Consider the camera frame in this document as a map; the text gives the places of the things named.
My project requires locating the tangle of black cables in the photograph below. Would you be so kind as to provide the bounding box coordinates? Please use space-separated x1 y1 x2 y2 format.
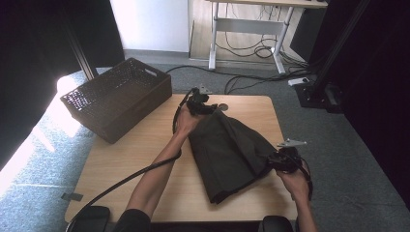
215 3 311 71

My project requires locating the long black floor cable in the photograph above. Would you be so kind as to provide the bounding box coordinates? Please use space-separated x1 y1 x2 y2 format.
165 65 312 95

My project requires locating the tall black metal stand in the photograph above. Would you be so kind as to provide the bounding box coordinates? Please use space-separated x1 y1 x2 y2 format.
294 0 371 109

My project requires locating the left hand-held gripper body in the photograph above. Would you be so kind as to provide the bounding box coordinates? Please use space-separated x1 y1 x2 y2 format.
186 83 215 117

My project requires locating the person's left hand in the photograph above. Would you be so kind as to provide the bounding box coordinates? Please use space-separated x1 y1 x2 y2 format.
173 104 208 139

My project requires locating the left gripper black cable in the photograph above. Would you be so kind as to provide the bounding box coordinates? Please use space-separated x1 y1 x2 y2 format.
65 87 201 232

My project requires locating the black chair armrest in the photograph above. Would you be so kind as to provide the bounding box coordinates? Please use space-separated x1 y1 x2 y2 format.
66 205 111 232
256 215 295 232

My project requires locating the black curtain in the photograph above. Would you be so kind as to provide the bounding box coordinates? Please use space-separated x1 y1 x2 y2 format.
0 0 127 171
308 0 410 212

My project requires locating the grey tape strip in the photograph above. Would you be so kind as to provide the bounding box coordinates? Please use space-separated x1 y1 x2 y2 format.
61 192 84 202

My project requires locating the brown woven basket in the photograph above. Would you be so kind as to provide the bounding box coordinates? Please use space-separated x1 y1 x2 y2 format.
60 57 173 145

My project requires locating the person's right hand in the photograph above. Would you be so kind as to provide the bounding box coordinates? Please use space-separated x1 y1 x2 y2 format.
276 167 311 203

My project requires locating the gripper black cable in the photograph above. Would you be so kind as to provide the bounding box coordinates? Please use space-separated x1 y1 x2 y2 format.
65 87 201 232
283 152 314 201

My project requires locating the white-legged desk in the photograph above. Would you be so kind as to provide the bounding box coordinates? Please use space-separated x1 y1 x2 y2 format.
206 0 329 75

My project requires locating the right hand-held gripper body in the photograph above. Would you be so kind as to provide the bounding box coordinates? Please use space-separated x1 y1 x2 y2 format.
270 137 308 176

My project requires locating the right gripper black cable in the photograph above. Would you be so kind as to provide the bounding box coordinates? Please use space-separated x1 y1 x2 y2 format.
283 152 314 201

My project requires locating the person's black sleeve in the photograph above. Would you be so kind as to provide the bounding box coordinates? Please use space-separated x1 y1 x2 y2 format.
111 208 152 232

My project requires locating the black metal stand with base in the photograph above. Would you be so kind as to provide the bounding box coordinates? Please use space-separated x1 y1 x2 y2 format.
62 17 100 81

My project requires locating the white power strip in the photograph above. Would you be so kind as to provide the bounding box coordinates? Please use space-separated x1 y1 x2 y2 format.
287 76 310 87

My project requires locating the dark garment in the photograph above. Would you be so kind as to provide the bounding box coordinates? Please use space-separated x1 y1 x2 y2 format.
188 107 279 205

